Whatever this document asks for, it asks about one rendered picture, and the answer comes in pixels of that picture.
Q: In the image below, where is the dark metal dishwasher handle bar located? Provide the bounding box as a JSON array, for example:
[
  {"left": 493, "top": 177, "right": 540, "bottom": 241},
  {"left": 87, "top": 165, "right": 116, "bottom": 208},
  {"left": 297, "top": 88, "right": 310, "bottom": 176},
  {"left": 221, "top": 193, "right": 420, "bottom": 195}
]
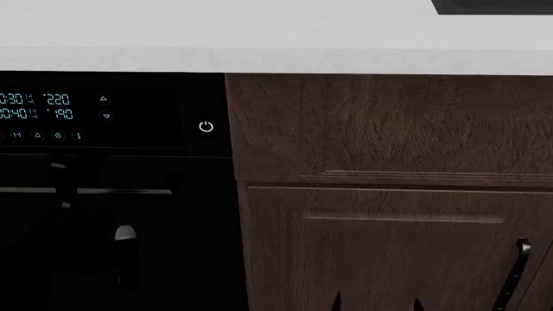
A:
[{"left": 0, "top": 169, "right": 183, "bottom": 196}]

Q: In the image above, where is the dark wood drawer front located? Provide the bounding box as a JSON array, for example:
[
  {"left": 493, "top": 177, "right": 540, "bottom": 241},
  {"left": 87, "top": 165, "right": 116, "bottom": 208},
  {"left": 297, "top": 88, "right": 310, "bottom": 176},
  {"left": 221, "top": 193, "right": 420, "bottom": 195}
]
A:
[{"left": 224, "top": 73, "right": 553, "bottom": 188}]

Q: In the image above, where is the black dishwasher control panel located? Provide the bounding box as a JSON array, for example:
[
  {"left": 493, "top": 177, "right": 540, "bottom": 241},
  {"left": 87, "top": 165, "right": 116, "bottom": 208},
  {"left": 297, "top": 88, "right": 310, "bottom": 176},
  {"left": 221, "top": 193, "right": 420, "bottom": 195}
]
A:
[{"left": 0, "top": 70, "right": 233, "bottom": 159}]

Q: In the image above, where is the dark wood cabinet door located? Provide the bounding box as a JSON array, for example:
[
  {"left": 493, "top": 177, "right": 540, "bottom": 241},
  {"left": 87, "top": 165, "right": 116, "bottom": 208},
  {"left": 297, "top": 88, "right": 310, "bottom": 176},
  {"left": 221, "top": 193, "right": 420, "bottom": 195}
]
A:
[
  {"left": 237, "top": 181, "right": 553, "bottom": 311},
  {"left": 516, "top": 241, "right": 553, "bottom": 311}
]

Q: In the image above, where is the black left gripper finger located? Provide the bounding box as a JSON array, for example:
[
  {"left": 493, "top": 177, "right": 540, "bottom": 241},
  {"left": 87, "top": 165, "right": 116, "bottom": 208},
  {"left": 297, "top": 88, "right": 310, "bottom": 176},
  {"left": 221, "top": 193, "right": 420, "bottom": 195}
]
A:
[{"left": 48, "top": 154, "right": 80, "bottom": 210}]

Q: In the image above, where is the black cabinet door handle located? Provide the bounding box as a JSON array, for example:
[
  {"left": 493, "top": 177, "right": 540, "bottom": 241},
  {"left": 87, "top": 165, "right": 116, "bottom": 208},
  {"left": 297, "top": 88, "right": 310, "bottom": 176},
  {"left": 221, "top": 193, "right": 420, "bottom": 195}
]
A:
[{"left": 491, "top": 237, "right": 533, "bottom": 311}]

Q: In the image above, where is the black kitchen sink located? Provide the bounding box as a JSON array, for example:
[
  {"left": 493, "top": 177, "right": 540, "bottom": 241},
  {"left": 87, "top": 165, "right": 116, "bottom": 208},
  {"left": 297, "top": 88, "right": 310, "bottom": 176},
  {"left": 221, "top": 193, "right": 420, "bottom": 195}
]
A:
[{"left": 430, "top": 0, "right": 553, "bottom": 16}]

